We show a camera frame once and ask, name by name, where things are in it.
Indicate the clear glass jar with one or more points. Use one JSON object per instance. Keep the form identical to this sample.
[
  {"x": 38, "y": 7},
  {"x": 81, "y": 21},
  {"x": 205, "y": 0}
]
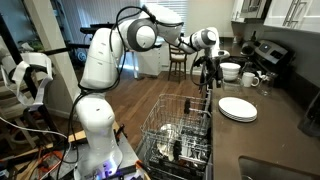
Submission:
[{"x": 266, "y": 83}]

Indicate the white upper cabinets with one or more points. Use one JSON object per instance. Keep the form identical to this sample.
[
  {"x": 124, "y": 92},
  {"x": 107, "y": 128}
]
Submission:
[{"x": 303, "y": 15}]

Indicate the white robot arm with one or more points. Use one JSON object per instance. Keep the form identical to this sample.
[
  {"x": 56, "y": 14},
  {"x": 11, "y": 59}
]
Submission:
[{"x": 101, "y": 73}]

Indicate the white top plate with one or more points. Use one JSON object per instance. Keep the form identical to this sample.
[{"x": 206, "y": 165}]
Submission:
[{"x": 237, "y": 107}]

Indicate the stainless steel stove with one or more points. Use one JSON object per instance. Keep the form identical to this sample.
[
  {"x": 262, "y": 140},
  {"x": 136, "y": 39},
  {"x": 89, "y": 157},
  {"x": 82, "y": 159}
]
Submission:
[{"x": 268, "y": 57}]

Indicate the white mug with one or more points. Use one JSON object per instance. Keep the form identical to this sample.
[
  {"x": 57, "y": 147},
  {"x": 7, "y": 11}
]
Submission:
[{"x": 250, "y": 80}]

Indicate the wire dishwasher rack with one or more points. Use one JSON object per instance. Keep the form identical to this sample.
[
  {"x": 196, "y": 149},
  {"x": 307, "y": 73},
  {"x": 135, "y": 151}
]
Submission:
[{"x": 177, "y": 138}]

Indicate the white robot base table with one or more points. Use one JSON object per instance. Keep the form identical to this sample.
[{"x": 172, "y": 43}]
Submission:
[{"x": 128, "y": 169}]

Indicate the stack of white bowls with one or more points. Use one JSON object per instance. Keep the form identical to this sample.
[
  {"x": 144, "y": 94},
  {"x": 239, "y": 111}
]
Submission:
[{"x": 230, "y": 71}]

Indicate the wooden chair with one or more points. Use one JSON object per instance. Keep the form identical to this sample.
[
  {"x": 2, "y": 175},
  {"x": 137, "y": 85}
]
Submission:
[{"x": 177, "y": 60}]

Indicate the kitchen sink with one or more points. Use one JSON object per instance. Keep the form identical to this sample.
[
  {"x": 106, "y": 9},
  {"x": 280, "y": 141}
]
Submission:
[{"x": 255, "y": 169}]

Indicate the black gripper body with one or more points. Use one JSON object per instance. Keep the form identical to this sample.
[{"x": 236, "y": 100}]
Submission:
[{"x": 210, "y": 72}]

